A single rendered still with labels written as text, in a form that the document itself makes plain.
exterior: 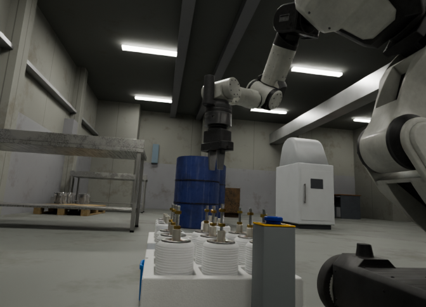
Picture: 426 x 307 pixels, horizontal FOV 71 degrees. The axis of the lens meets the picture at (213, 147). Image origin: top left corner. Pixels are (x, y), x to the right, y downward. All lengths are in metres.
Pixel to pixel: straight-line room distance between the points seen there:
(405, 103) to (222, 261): 0.62
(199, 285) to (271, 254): 0.20
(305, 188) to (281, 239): 4.30
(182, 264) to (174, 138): 10.38
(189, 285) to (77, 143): 2.78
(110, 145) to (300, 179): 2.97
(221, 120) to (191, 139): 10.21
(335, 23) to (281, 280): 0.73
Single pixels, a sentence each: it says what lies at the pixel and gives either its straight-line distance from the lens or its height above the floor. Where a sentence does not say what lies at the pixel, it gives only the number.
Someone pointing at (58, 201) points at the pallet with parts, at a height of 0.21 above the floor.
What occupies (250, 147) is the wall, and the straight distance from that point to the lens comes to 11.52.
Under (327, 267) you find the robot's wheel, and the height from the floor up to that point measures 0.16.
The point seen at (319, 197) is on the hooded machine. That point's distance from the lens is 5.10.
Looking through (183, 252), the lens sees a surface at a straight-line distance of 0.77.
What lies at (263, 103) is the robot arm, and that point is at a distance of 1.15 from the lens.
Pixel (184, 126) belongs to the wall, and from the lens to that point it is 11.21.
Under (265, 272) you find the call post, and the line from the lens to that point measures 0.65.
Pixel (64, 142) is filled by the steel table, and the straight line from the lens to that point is 3.43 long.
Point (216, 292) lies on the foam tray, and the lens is 0.77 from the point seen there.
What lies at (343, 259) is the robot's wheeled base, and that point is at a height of 0.20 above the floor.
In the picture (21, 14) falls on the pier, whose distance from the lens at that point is 5.41.
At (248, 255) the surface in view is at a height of 0.22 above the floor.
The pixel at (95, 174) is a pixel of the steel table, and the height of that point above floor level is 0.83.
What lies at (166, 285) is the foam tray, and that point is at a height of 0.16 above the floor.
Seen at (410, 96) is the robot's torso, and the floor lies 0.65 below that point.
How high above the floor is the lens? 0.36
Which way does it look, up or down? 10 degrees up
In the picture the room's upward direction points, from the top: 3 degrees clockwise
